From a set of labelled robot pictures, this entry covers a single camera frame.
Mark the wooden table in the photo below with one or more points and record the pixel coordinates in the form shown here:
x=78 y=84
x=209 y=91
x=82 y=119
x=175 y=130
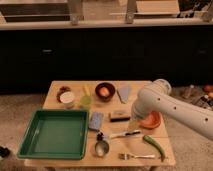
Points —
x=130 y=145

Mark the silver metal fork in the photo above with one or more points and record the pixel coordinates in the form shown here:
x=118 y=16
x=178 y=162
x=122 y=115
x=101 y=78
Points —
x=126 y=156

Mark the green plastic tray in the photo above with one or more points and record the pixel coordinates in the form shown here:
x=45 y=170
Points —
x=55 y=134

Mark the green plastic cup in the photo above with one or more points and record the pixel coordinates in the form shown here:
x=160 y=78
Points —
x=85 y=102

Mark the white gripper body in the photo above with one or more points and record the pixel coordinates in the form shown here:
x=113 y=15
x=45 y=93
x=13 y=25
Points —
x=139 y=109

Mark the white round container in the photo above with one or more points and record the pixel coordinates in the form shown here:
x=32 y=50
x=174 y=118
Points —
x=67 y=99

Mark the orange fruit in bowl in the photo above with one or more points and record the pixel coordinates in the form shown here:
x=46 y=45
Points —
x=104 y=92

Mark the clutter items on floor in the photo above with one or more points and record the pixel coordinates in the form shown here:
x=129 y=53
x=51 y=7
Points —
x=203 y=101

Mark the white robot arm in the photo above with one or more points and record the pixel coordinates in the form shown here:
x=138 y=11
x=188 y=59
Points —
x=156 y=96

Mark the blue sponge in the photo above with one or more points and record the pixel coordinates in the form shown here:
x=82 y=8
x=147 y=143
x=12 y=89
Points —
x=95 y=122

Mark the black wooden board eraser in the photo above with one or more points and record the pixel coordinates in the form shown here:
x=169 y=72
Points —
x=116 y=116

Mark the green chili pepper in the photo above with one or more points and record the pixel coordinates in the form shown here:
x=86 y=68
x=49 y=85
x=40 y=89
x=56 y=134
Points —
x=155 y=144

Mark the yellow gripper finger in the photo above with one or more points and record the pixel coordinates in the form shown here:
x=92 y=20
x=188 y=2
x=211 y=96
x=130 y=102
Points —
x=133 y=125

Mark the yellow banana toy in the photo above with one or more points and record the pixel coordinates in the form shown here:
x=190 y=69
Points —
x=86 y=90

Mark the black object on floor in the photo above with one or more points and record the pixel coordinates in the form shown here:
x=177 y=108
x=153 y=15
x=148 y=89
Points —
x=4 y=152

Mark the orange plastic bowl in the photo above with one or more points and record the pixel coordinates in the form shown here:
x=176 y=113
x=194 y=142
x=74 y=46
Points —
x=151 y=121

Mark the grey folded cloth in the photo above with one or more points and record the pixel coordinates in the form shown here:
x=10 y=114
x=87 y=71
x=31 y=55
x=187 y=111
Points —
x=123 y=93

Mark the dark brown bowl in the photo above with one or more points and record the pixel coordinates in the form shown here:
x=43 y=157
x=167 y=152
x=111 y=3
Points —
x=111 y=89

